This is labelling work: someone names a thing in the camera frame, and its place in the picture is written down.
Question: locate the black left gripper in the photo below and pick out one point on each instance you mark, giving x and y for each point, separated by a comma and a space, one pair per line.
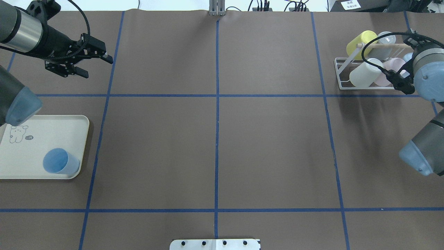
54, 43

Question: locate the cream white plastic cup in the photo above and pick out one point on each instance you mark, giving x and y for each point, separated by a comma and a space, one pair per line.
364, 75

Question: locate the yellow plastic cup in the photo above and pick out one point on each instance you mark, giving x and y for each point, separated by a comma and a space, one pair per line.
363, 38

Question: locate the blue plastic cup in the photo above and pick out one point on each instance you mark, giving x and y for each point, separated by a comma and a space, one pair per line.
60, 161
408, 57

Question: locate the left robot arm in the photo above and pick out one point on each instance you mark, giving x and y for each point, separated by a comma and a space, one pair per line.
27, 32

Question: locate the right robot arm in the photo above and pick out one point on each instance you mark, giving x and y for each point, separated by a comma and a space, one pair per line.
425, 151

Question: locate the cream plastic tray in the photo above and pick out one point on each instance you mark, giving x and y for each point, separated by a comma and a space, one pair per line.
23, 147

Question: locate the grey metal bracket corner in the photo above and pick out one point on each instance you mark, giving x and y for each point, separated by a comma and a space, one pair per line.
217, 8

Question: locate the white camera mast base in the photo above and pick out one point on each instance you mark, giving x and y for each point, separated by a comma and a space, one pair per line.
215, 244

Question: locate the white wire cup rack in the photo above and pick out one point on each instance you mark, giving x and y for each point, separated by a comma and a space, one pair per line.
385, 50

